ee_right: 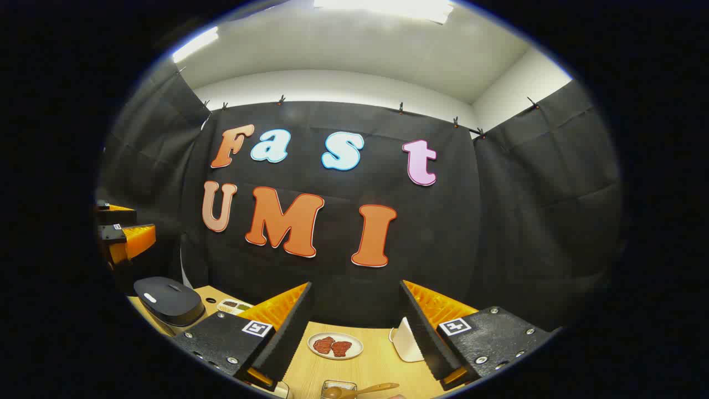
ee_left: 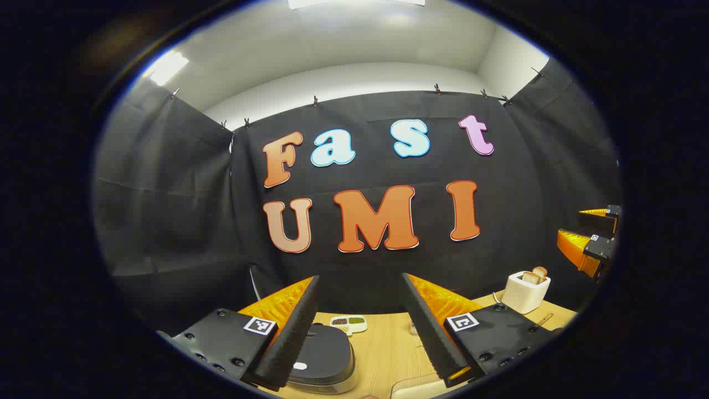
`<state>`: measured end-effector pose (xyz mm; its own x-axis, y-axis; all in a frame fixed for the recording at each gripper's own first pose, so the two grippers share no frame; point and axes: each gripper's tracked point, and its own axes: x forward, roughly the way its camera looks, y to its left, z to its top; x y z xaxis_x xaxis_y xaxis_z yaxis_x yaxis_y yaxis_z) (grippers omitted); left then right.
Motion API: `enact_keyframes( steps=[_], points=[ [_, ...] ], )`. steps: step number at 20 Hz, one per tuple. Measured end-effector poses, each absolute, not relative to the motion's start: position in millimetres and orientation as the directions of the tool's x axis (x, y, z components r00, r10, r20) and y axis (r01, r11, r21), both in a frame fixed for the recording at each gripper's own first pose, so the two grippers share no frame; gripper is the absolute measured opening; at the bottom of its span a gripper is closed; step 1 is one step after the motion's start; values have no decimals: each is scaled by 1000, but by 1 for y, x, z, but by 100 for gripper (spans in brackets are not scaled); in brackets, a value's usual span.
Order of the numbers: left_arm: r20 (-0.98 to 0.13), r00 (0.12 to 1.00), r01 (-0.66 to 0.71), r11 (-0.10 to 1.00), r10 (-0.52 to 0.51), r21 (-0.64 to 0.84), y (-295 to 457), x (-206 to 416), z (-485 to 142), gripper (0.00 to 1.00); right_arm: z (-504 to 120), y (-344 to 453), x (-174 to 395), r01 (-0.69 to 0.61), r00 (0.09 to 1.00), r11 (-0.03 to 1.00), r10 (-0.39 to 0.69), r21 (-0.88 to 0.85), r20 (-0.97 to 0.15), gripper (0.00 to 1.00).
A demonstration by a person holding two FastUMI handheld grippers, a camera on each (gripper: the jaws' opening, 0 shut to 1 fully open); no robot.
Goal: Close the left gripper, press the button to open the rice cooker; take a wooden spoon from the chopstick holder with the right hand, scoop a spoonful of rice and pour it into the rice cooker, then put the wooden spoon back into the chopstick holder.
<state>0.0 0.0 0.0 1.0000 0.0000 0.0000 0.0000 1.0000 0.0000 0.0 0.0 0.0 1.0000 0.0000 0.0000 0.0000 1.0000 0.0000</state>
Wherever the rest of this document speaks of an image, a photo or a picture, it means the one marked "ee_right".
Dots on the ceiling light panel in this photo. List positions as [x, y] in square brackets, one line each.
[195, 44]

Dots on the metal chopstick holder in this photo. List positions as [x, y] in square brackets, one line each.
[346, 384]

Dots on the white toaster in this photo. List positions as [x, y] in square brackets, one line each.
[407, 343]

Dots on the black backdrop cloth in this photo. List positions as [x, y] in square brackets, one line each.
[443, 249]

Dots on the white divided grain dish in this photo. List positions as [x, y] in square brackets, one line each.
[235, 306]

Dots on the white round plate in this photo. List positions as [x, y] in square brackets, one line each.
[354, 346]

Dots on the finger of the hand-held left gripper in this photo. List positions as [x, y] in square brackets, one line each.
[119, 215]
[135, 239]

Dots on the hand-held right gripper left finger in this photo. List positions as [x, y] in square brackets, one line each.
[288, 332]

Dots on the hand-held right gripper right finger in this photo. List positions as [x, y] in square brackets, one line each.
[424, 332]

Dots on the red meat slice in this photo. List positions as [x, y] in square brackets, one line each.
[342, 348]
[323, 345]

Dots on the wooden spoon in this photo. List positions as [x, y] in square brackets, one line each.
[371, 389]

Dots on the black and silver rice cooker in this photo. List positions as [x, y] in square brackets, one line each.
[169, 302]

